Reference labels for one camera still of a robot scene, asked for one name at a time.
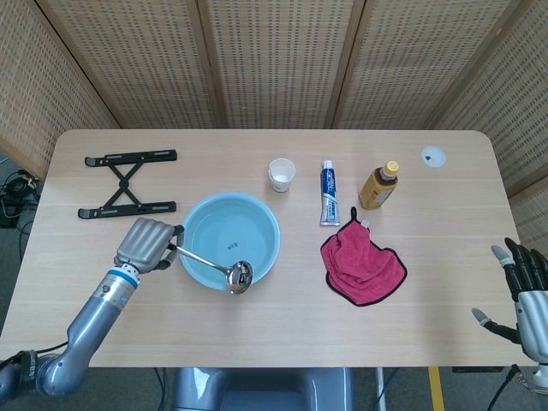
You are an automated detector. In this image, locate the white paper cup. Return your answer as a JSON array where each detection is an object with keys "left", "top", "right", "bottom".
[{"left": 268, "top": 158, "right": 297, "bottom": 194}]

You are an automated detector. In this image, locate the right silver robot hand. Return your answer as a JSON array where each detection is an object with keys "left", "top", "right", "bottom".
[{"left": 471, "top": 237, "right": 548, "bottom": 365}]

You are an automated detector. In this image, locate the blue white toothpaste tube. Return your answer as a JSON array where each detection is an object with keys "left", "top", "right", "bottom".
[{"left": 319, "top": 159, "right": 342, "bottom": 228}]

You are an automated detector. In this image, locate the white round lid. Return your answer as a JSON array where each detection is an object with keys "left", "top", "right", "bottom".
[{"left": 420, "top": 146, "right": 446, "bottom": 168}]

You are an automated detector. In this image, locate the yellow-capped tea bottle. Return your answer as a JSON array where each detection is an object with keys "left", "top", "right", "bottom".
[{"left": 357, "top": 160, "right": 400, "bottom": 211}]

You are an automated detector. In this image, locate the black folding laptop stand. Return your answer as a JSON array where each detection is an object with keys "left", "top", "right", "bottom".
[{"left": 77, "top": 149, "right": 178, "bottom": 221}]

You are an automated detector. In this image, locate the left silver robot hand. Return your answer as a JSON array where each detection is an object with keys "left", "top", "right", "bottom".
[{"left": 112, "top": 217, "right": 186, "bottom": 275}]

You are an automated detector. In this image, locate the black cables and power strip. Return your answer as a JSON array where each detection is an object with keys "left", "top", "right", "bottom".
[{"left": 0, "top": 156, "right": 44, "bottom": 235}]

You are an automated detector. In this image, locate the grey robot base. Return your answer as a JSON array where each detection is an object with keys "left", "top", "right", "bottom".
[{"left": 170, "top": 366, "right": 356, "bottom": 411}]

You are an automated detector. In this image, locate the woven wooden folding screen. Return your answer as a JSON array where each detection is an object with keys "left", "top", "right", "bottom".
[{"left": 0, "top": 0, "right": 548, "bottom": 253}]

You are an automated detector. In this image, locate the pink cloth with black trim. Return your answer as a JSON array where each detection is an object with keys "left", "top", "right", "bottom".
[{"left": 320, "top": 206, "right": 408, "bottom": 307}]

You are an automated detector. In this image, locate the metal ladle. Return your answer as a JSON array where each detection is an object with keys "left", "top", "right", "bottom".
[{"left": 169, "top": 241, "right": 254, "bottom": 296}]

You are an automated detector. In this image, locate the light blue bowl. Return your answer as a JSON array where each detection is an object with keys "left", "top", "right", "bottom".
[{"left": 177, "top": 192, "right": 282, "bottom": 289}]

